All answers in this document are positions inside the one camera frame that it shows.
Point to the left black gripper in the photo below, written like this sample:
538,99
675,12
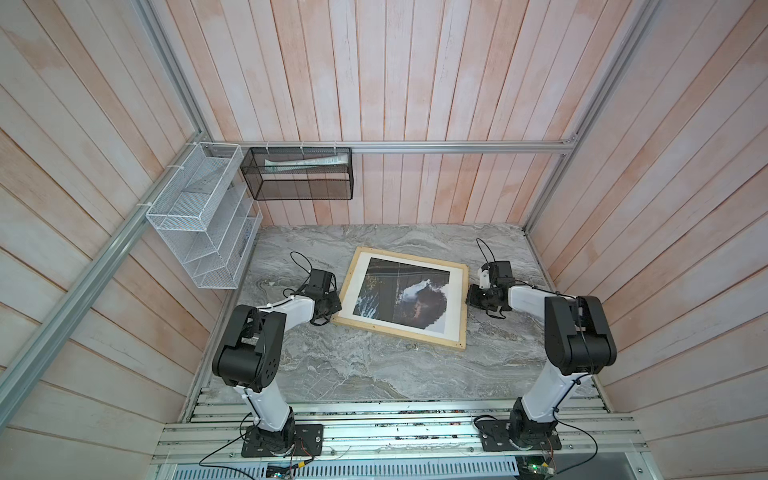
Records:
334,296

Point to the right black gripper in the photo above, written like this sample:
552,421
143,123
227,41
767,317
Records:
470,298

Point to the white passe-partout mat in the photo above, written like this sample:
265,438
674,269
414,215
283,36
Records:
456,300

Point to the wooden picture frame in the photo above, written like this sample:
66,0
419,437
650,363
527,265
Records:
462,312

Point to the waterfall photo print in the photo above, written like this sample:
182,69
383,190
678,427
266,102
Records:
404,294

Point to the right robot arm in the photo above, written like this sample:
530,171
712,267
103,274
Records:
578,344

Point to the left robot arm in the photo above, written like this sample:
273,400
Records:
248,355

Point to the paper in black basket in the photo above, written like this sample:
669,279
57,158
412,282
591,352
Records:
292,163

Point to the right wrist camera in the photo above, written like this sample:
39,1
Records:
484,278

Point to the black wire mesh basket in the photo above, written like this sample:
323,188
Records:
299,186

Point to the white wire mesh shelf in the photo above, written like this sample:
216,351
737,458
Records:
204,215

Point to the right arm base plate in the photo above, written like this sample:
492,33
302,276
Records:
504,435

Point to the aluminium rail platform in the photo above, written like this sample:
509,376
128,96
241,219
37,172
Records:
402,440

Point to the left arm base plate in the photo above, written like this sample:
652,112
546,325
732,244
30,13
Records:
301,440

